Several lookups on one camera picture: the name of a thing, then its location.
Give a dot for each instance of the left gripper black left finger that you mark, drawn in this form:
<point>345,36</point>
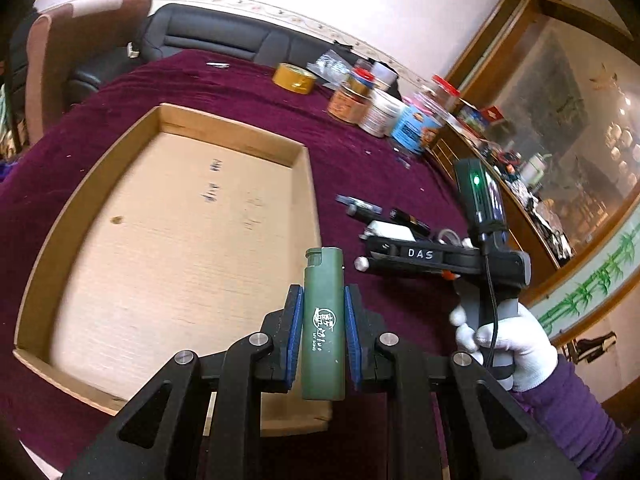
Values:
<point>194,400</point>

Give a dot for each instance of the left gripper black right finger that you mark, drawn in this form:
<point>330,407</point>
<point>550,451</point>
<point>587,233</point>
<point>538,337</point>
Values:
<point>447,417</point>

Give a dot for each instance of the black gold lipstick tube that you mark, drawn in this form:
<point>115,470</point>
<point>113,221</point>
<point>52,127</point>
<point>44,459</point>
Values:
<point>415,225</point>

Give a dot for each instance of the green lighter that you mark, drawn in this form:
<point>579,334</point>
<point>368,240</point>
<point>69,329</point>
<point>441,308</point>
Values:
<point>323,337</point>

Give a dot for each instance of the purple right sleeve forearm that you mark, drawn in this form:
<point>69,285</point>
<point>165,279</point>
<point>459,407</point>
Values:
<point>565,407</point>

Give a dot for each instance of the white gloved right hand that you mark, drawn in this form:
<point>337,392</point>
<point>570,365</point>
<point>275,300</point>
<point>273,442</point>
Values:
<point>534,356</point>

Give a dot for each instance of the white power adapter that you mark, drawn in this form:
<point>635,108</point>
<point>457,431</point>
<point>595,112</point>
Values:
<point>392,231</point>

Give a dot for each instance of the blue black pen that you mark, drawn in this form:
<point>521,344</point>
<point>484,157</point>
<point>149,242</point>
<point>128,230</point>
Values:
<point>354,204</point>

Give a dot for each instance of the blue cartoon label jar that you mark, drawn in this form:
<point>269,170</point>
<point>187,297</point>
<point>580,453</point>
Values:
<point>417,125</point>

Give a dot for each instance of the cardboard tray box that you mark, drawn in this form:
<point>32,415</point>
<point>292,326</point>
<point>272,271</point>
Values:
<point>185,234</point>

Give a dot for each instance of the red lid clear jar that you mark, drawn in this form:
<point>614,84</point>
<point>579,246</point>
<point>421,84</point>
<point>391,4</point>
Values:
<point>445,94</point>

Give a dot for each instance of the wooden counter cabinet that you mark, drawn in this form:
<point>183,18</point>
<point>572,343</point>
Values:
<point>563,75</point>

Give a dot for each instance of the white label jar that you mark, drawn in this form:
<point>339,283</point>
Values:
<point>382,114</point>

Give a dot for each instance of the orange label jar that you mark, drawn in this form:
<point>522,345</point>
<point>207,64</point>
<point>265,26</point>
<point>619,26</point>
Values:
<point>352,97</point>

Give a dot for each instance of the maroon velvet tablecloth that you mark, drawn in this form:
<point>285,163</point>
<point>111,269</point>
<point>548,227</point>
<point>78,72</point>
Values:
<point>344,160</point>

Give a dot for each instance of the yellow tape roll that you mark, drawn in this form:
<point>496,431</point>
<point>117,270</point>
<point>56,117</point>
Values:
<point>294,79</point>

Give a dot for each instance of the black leather sofa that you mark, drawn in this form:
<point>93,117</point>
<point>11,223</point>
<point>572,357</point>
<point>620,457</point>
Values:
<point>176,27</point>

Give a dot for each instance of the brown armchair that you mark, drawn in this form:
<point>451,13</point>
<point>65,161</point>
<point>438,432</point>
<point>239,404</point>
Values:
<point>64,37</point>

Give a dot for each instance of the black tracker camera with LED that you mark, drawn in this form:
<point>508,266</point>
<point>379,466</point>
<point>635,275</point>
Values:
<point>481,200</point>

